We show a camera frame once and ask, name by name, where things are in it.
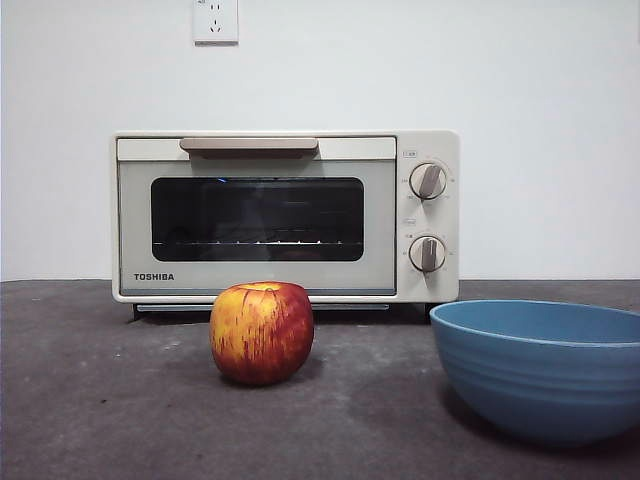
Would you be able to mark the white wall socket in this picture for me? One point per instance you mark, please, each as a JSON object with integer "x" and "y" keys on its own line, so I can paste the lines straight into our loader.
{"x": 215, "y": 30}

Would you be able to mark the cream Toshiba toaster oven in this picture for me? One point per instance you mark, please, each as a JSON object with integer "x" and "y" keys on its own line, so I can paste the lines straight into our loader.
{"x": 435, "y": 220}

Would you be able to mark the cream timer knob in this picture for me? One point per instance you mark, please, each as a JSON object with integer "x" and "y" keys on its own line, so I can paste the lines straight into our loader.
{"x": 428, "y": 253}

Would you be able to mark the red yellow apple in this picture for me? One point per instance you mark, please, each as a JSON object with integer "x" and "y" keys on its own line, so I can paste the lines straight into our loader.
{"x": 260, "y": 335}

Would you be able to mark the cream temperature knob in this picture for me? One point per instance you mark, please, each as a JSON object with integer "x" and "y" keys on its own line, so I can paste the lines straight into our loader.
{"x": 428, "y": 181}

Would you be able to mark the blue ribbed bowl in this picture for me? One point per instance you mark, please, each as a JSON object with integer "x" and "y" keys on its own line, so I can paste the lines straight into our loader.
{"x": 540, "y": 390}

